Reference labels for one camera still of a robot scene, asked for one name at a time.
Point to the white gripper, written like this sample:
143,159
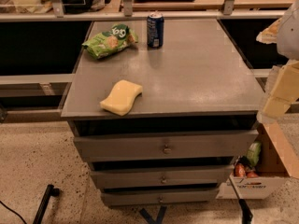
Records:
289,36

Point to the blue pepsi can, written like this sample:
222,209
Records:
155,29

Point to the yellow sponge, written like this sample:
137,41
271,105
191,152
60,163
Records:
122,97

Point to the top grey drawer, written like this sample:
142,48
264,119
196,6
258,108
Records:
159,146

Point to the grey drawer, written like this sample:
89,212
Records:
159,146
159,196
160,177

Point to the cardboard box with snacks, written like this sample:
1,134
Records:
270,162

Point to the grey drawer cabinet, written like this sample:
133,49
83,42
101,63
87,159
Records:
196,82

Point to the middle grey drawer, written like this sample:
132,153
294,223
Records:
160,177

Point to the black stand leg right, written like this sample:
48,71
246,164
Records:
247,216

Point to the black stand leg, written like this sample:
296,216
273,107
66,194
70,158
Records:
50,191
247,216

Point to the green chip bag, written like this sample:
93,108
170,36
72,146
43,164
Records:
119,37

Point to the bottom grey drawer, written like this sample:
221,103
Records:
159,196

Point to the black stand leg left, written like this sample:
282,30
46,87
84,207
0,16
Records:
50,191

